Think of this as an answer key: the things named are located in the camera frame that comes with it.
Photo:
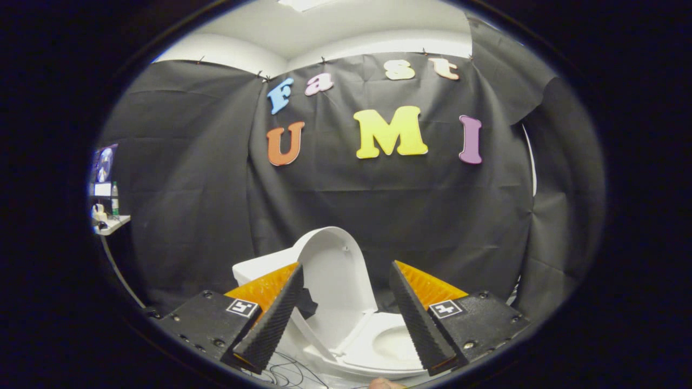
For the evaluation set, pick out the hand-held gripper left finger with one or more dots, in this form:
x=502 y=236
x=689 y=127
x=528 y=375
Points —
x=270 y=324

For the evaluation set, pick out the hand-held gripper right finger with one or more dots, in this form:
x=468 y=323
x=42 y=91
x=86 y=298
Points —
x=419 y=324

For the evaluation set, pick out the white toilet lid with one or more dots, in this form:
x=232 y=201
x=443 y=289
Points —
x=335 y=270

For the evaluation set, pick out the white toilet with tank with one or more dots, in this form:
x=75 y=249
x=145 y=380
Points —
x=248 y=273

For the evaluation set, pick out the white toilet seat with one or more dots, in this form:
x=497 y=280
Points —
x=359 y=351

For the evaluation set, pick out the black backdrop cloth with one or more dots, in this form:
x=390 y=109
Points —
x=378 y=205

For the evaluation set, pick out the small white shelf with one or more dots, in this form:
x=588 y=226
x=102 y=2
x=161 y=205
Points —
x=112 y=224

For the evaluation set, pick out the green plastic bottle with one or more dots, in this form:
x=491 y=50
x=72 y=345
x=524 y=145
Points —
x=114 y=200

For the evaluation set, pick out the wall poster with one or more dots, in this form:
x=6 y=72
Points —
x=104 y=163

